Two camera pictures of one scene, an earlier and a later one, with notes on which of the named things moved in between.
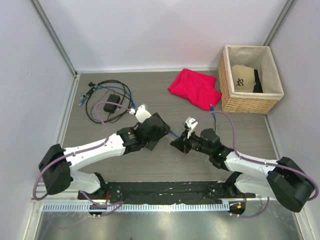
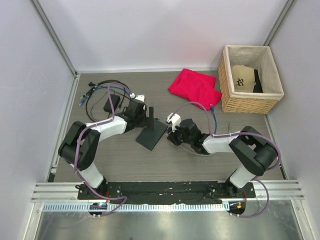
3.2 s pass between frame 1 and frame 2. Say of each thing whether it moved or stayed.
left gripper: moved
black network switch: stayed
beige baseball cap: stayed
